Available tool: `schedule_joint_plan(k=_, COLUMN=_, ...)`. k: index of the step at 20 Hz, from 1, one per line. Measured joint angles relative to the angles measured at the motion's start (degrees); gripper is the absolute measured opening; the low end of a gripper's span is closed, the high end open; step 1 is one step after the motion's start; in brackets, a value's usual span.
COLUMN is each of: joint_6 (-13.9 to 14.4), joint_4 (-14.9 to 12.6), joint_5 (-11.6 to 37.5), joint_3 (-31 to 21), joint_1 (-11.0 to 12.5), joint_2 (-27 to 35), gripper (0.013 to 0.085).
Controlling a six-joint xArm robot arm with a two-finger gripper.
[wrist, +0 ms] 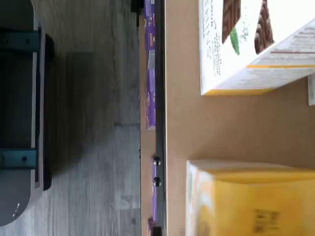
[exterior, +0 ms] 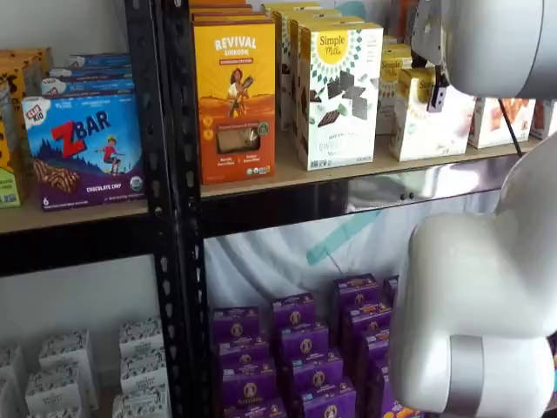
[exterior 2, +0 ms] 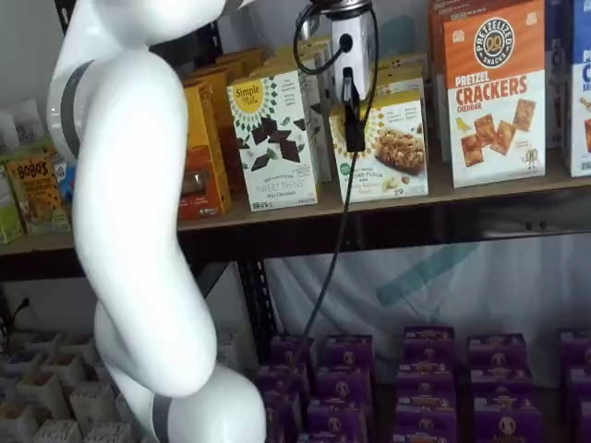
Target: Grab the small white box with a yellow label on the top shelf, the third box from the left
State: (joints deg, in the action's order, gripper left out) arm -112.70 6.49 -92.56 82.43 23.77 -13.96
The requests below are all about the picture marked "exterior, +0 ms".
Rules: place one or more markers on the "large Simple Mills box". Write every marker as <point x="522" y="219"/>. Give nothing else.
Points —
<point x="280" y="52"/>
<point x="287" y="5"/>
<point x="339" y="100"/>
<point x="294" y="65"/>

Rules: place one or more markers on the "teal tape strip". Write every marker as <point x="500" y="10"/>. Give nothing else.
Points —
<point x="339" y="239"/>

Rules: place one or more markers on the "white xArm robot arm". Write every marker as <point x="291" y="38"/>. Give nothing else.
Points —
<point x="474" y="283"/>

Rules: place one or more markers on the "purple snack box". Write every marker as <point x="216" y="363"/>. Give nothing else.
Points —
<point x="372" y="348"/>
<point x="304" y="344"/>
<point x="243" y="352"/>
<point x="235" y="324"/>
<point x="315" y="370"/>
<point x="552" y="355"/>
<point x="365" y="320"/>
<point x="354" y="291"/>
<point x="391" y="289"/>
<point x="257" y="409"/>
<point x="248" y="383"/>
<point x="293" y="311"/>
<point x="328" y="400"/>
<point x="380" y="392"/>

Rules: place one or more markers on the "blue Zbar box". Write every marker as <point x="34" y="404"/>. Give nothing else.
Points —
<point x="100" y="60"/>
<point x="91" y="72"/>
<point x="87" y="86"/>
<point x="87" y="152"/>

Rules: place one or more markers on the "small white yellow-label box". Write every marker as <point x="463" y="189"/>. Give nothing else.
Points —
<point x="389" y="39"/>
<point x="389" y="87"/>
<point x="418" y="130"/>

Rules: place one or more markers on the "wooden shelf board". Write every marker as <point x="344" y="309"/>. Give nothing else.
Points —
<point x="65" y="217"/>
<point x="283" y="174"/>

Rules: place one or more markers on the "white patterned box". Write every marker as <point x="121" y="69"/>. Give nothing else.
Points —
<point x="56" y="387"/>
<point x="52" y="413"/>
<point x="65" y="348"/>
<point x="11" y="363"/>
<point x="143" y="370"/>
<point x="141" y="402"/>
<point x="141" y="335"/>
<point x="6" y="398"/>

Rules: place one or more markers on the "black metal shelf rack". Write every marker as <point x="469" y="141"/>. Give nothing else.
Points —
<point x="187" y="130"/>
<point x="150" y="130"/>

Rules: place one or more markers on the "white orange cracker box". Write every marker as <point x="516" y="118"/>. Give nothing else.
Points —
<point x="544" y="119"/>
<point x="496" y="124"/>

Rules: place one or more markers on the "green label snack box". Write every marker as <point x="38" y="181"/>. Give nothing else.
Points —
<point x="8" y="187"/>

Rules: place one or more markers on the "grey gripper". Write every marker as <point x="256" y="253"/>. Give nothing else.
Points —
<point x="428" y="30"/>

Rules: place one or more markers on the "orange snack box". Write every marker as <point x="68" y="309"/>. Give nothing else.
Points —
<point x="407" y="22"/>

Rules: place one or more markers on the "orange Revival cracker box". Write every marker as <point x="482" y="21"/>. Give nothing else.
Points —
<point x="226" y="17"/>
<point x="217" y="8"/>
<point x="235" y="104"/>

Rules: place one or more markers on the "yellow black-spotted snack box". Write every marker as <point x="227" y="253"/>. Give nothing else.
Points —
<point x="26" y="61"/>
<point x="8" y="122"/>

